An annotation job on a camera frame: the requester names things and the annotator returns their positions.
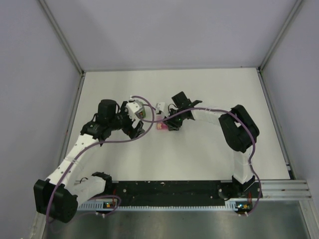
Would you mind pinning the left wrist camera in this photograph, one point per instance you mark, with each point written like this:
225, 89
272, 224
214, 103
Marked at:
135, 109

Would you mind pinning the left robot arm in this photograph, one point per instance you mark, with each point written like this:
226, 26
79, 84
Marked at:
58, 196

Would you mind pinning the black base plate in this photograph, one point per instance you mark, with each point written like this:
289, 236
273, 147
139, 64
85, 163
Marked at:
180, 193

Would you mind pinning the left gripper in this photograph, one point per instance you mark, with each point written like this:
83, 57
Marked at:
129, 130

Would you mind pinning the grey cable duct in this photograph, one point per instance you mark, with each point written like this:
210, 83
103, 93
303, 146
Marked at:
105, 206

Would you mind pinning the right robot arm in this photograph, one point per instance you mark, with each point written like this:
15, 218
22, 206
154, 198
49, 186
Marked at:
239, 130

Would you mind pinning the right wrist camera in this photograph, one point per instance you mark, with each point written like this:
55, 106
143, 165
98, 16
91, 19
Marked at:
162, 109

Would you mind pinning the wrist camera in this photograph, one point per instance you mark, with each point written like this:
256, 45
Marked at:
162, 109
135, 109

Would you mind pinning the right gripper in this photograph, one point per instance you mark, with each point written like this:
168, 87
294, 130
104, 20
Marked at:
172, 125

